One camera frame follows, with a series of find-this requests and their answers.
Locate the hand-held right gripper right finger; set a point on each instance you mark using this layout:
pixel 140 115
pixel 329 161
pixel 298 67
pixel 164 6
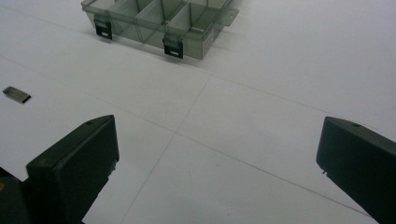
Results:
pixel 361 161

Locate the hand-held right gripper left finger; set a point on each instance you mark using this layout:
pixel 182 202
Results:
pixel 71 161

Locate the small grey metal plate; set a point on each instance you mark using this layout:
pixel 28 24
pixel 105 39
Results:
pixel 16 94

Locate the grey transparent compartment box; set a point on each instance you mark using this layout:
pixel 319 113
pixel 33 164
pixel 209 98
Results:
pixel 162 25

